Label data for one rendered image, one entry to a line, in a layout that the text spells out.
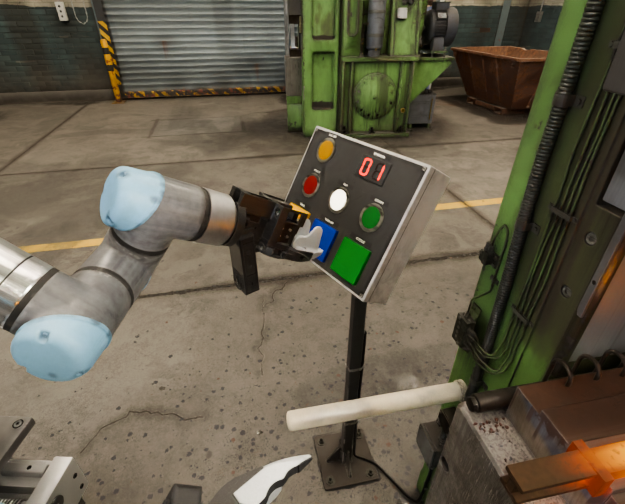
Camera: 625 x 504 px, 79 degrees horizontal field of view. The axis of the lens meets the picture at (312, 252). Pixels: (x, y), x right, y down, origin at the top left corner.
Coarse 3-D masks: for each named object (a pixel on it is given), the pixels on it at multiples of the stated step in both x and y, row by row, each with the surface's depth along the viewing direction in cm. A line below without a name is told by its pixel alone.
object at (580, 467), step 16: (576, 448) 43; (592, 448) 44; (608, 448) 44; (624, 448) 44; (512, 464) 42; (528, 464) 42; (544, 464) 42; (560, 464) 42; (576, 464) 42; (592, 464) 41; (608, 464) 42; (624, 464) 42; (512, 480) 41; (528, 480) 40; (544, 480) 40; (560, 480) 40; (576, 480) 40; (592, 480) 42; (608, 480) 40; (512, 496) 41; (528, 496) 41; (544, 496) 41; (592, 496) 42
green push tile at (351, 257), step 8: (344, 240) 77; (352, 240) 76; (344, 248) 77; (352, 248) 75; (360, 248) 74; (336, 256) 78; (344, 256) 77; (352, 256) 75; (360, 256) 74; (368, 256) 73; (336, 264) 78; (344, 264) 76; (352, 264) 75; (360, 264) 73; (336, 272) 77; (344, 272) 76; (352, 272) 74; (360, 272) 74; (352, 280) 74
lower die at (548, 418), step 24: (528, 384) 54; (552, 384) 54; (576, 384) 54; (600, 384) 54; (624, 384) 54; (528, 408) 52; (552, 408) 50; (576, 408) 50; (600, 408) 50; (624, 408) 50; (528, 432) 53; (552, 432) 48; (576, 432) 47; (600, 432) 47; (624, 432) 46; (624, 480) 41
